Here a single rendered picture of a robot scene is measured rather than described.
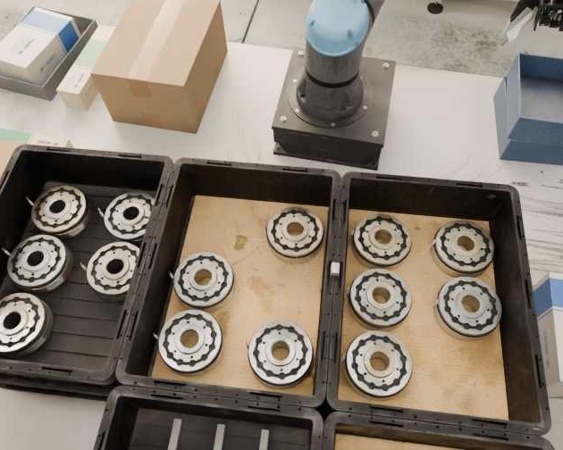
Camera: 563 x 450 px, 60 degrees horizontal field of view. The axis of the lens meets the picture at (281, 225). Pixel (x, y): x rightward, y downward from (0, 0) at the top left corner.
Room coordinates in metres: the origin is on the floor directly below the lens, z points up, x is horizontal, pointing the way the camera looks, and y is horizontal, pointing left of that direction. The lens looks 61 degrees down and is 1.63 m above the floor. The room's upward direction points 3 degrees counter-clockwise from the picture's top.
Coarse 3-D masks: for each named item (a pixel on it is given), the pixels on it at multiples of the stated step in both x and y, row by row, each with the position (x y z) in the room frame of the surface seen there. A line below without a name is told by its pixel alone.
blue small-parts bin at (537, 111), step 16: (512, 64) 0.86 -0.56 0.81; (528, 64) 0.86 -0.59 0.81; (544, 64) 0.85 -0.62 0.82; (560, 64) 0.84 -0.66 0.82; (512, 80) 0.81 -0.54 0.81; (528, 80) 0.84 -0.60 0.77; (544, 80) 0.84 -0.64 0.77; (560, 80) 0.84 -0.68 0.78; (512, 96) 0.77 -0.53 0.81; (528, 96) 0.79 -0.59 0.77; (544, 96) 0.79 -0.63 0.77; (560, 96) 0.79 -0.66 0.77; (512, 112) 0.72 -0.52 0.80; (528, 112) 0.75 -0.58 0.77; (544, 112) 0.74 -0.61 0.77; (560, 112) 0.74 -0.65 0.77; (512, 128) 0.68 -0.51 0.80; (528, 128) 0.67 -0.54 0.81; (544, 128) 0.66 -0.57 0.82; (560, 128) 0.65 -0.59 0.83; (560, 144) 0.65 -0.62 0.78
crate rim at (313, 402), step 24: (216, 168) 0.52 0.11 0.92; (240, 168) 0.51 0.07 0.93; (264, 168) 0.51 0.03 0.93; (288, 168) 0.51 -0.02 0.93; (312, 168) 0.50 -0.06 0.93; (168, 192) 0.47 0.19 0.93; (336, 192) 0.45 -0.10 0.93; (168, 216) 0.42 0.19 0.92; (336, 216) 0.40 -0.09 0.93; (336, 240) 0.36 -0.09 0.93; (144, 288) 0.29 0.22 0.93; (120, 360) 0.18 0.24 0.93; (144, 384) 0.15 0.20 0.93; (168, 384) 0.15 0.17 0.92; (192, 384) 0.14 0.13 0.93; (312, 408) 0.11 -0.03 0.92
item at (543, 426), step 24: (504, 192) 0.44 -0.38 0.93; (528, 264) 0.30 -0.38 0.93; (336, 288) 0.28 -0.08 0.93; (528, 288) 0.26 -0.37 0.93; (336, 312) 0.24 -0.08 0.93; (528, 312) 0.23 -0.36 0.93; (336, 336) 0.21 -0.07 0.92; (528, 336) 0.19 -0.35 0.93; (336, 360) 0.17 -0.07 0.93; (336, 384) 0.14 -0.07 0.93; (336, 408) 0.10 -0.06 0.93; (360, 408) 0.10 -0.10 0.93; (384, 408) 0.10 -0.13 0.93; (408, 408) 0.10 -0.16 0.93; (528, 432) 0.06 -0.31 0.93
